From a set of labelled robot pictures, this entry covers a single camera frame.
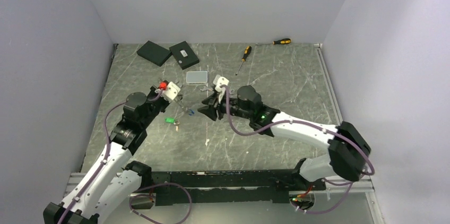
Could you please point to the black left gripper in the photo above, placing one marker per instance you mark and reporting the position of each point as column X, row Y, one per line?
column 165, row 104

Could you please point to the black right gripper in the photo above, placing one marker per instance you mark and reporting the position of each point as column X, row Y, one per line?
column 210, row 110

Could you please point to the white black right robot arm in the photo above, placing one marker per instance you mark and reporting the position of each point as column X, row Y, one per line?
column 347, row 151

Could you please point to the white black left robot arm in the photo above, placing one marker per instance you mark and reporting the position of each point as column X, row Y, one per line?
column 112, row 178

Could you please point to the silver right wrench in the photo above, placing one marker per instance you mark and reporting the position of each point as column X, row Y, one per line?
column 206, row 88

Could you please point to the black box with label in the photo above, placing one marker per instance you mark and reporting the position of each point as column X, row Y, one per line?
column 184, row 55

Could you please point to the black flat box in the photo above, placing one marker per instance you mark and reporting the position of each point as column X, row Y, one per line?
column 154, row 53

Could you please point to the black yellow screwdriver near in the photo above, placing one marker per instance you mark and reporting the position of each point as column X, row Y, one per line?
column 247, row 52

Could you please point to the black yellow screwdriver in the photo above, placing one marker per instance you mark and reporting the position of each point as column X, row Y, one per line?
column 247, row 52
column 283, row 41

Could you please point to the black yellow screwdriver far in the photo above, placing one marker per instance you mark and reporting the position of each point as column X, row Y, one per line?
column 283, row 41

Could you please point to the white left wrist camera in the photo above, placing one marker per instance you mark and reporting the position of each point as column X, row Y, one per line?
column 171, row 89

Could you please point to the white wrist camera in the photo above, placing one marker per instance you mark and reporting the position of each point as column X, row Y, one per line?
column 171, row 89
column 219, row 82

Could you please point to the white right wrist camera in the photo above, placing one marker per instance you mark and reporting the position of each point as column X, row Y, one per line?
column 219, row 82

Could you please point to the white network switch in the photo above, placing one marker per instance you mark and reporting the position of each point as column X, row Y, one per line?
column 197, row 77

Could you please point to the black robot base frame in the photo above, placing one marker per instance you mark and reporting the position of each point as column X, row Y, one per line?
column 224, row 186

